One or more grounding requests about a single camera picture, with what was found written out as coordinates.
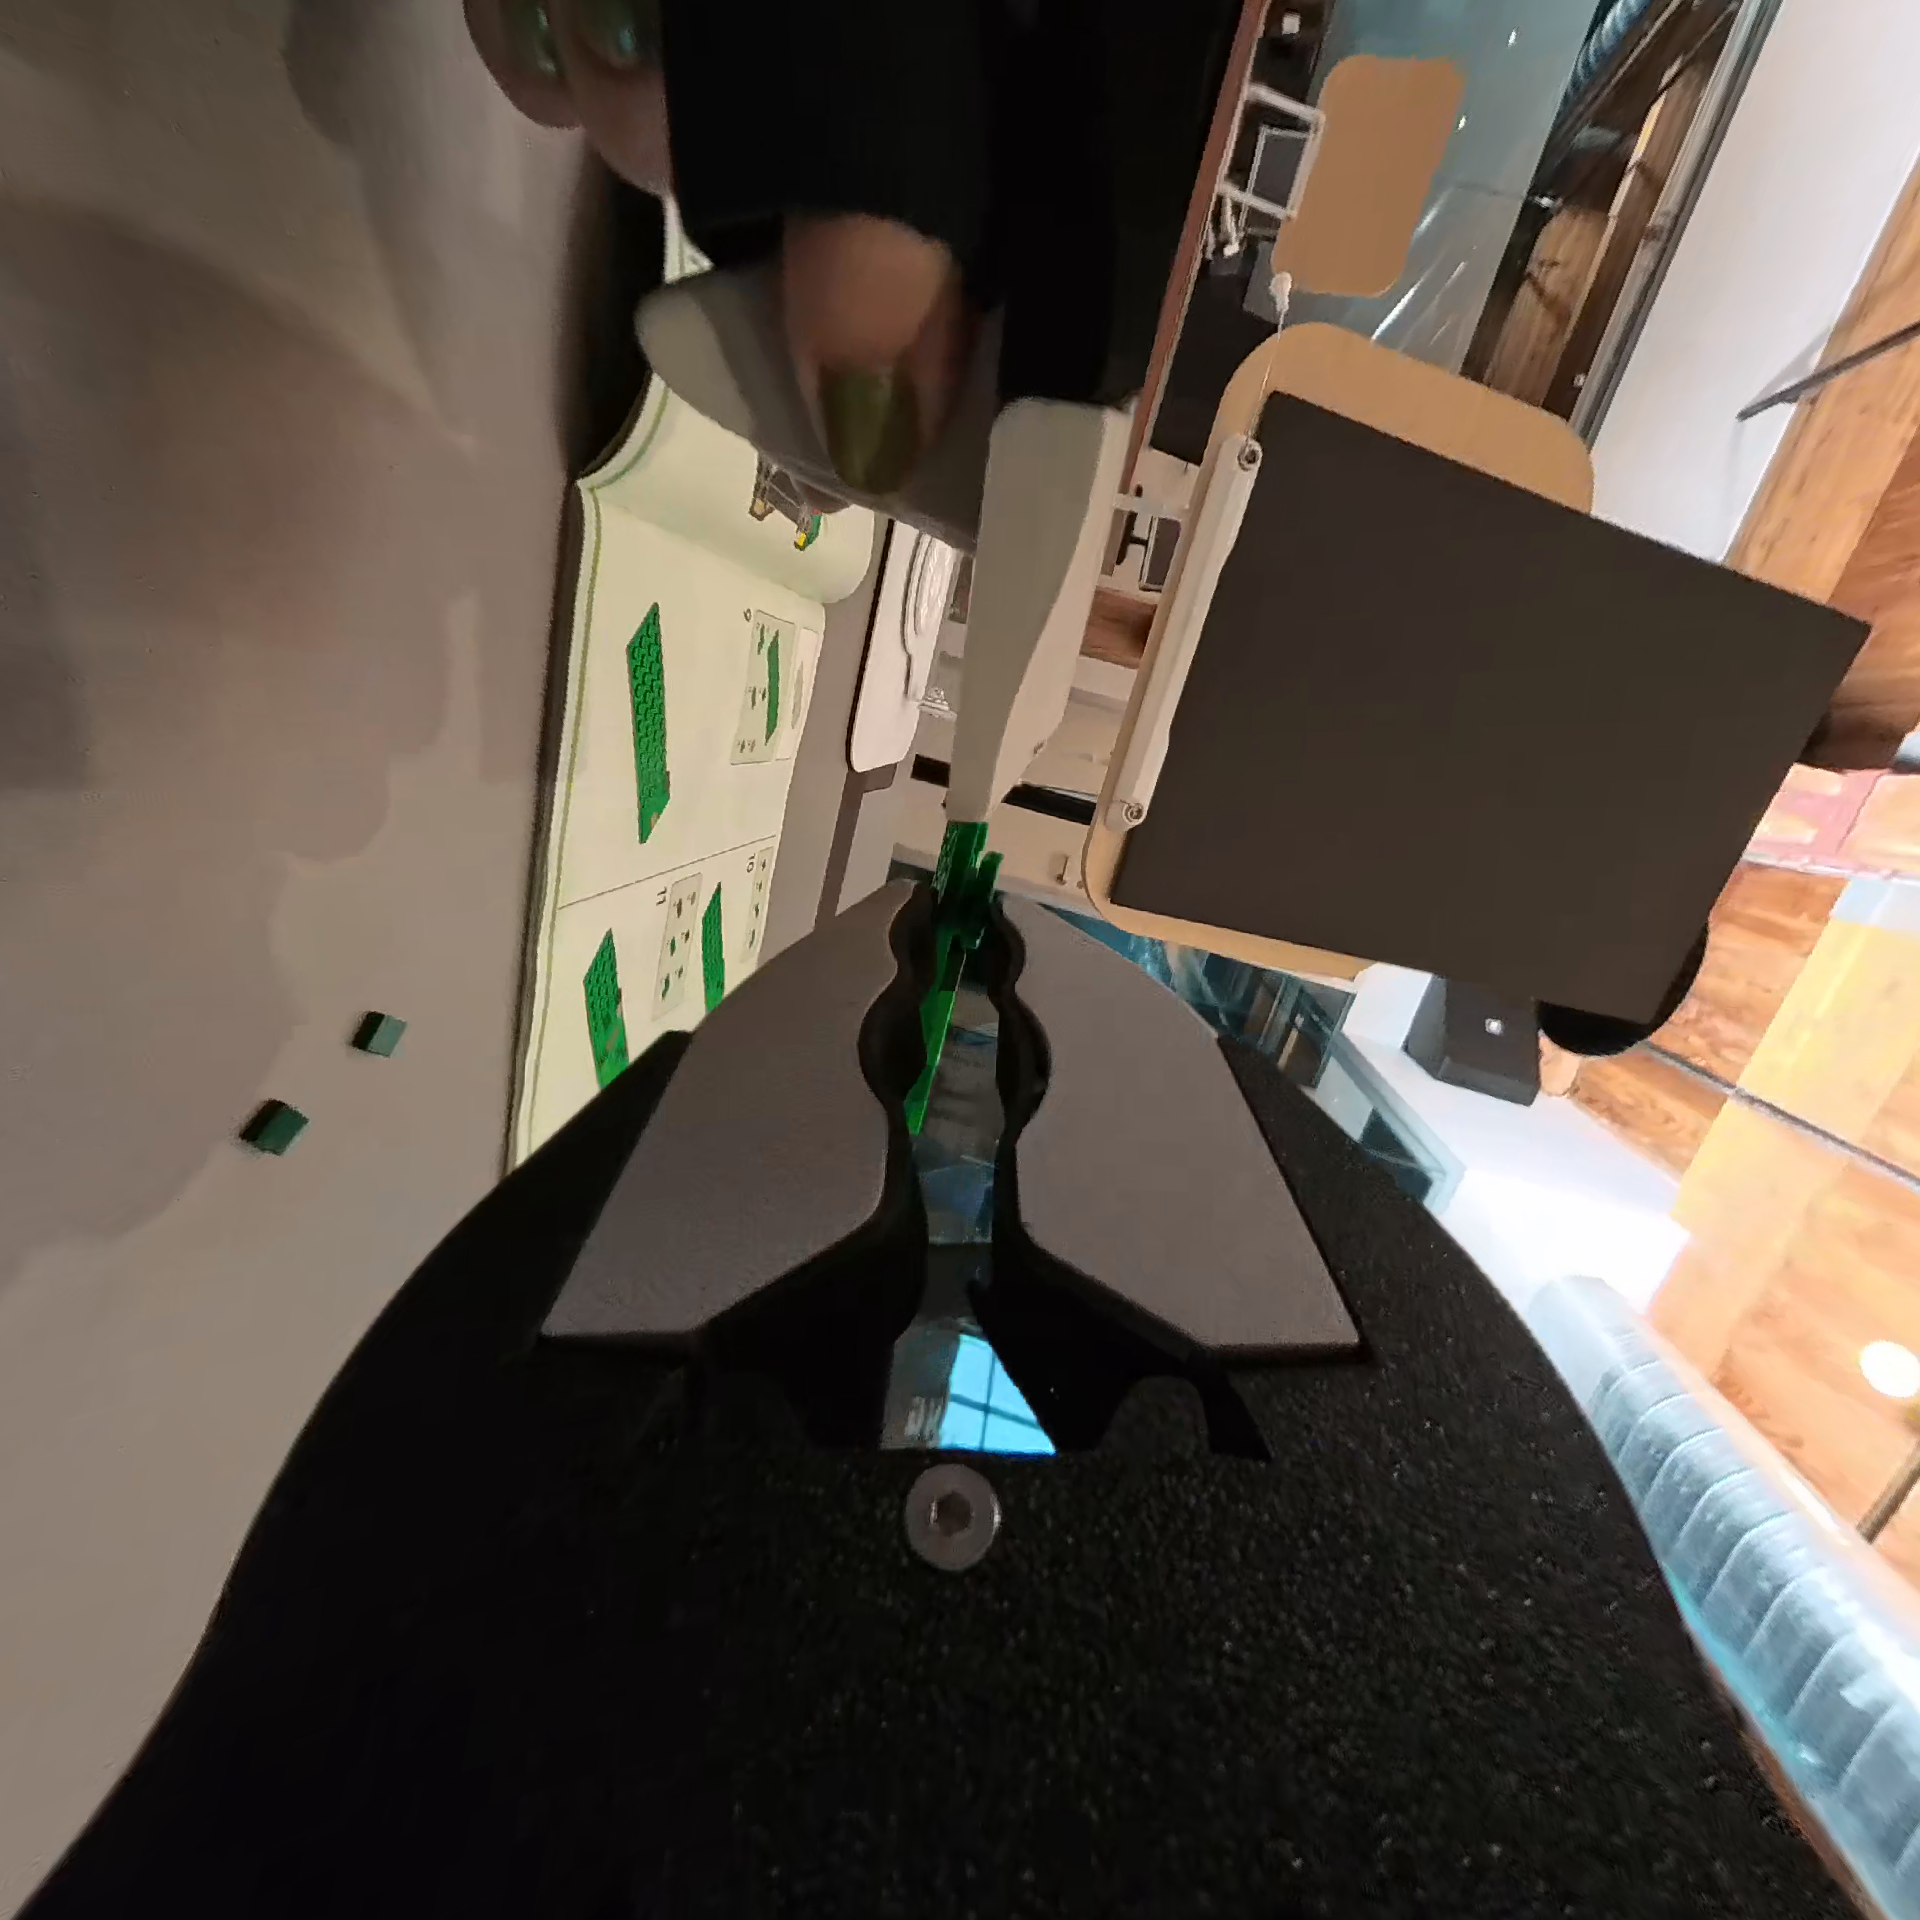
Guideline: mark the person's left hand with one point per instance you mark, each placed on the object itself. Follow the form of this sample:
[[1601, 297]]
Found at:
[[855, 316]]

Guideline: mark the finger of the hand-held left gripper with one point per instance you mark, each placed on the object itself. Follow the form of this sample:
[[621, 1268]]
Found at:
[[1051, 571]]

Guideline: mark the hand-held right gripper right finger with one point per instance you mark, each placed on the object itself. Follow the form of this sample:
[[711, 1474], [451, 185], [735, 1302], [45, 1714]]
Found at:
[[1170, 1171]]

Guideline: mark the building instruction booklet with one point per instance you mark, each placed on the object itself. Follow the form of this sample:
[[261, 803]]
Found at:
[[674, 751]]

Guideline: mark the black square box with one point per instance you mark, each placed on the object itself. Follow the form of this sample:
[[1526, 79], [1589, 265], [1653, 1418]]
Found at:
[[1470, 1042]]

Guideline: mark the tiny dark green tile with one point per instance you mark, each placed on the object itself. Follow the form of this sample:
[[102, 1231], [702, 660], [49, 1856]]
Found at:
[[379, 1028], [274, 1124]]

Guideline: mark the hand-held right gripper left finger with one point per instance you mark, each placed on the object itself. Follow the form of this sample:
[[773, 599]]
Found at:
[[750, 1171]]

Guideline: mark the green studded brick plate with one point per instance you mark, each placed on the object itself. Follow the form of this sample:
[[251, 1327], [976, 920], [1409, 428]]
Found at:
[[960, 902]]

